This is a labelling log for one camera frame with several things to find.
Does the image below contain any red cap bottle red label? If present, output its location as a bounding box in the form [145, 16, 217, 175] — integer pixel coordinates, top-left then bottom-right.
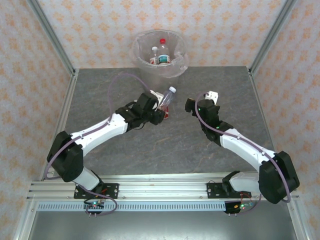
[157, 37, 174, 66]

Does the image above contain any aluminium mounting rail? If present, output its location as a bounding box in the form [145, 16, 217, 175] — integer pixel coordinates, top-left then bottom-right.
[26, 171, 301, 201]

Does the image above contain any clear bottle no label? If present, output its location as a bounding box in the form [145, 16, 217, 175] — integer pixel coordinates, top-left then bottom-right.
[159, 85, 178, 110]

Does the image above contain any grey metal sheet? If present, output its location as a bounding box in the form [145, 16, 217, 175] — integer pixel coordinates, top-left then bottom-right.
[28, 210, 299, 240]

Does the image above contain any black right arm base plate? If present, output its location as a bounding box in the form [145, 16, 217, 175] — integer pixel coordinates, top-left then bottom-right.
[206, 181, 251, 200]

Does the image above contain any grey slotted cable duct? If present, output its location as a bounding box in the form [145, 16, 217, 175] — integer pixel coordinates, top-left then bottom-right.
[36, 201, 227, 212]

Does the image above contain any bottle yellow red label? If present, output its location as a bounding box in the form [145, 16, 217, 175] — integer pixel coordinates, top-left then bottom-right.
[159, 106, 171, 120]

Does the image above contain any white cap bottle red-white label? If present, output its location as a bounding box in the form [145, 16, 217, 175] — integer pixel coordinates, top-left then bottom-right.
[149, 46, 161, 65]

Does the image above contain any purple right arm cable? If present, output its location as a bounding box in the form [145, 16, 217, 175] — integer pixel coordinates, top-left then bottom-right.
[194, 91, 292, 216]

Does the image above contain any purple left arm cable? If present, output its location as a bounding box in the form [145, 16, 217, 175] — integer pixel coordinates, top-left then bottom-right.
[42, 72, 154, 217]

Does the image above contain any aluminium frame post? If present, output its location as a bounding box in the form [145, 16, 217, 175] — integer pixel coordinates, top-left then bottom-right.
[26, 0, 77, 76]
[249, 0, 300, 76]

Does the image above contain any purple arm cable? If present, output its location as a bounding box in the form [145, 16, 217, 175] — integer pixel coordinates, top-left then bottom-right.
[42, 72, 154, 217]
[194, 91, 292, 216]

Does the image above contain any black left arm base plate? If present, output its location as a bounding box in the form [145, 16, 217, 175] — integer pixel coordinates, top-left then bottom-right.
[73, 183, 120, 200]

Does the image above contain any aluminium frame beam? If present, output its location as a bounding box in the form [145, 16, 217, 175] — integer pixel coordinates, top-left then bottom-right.
[248, 69, 310, 240]
[13, 69, 80, 240]

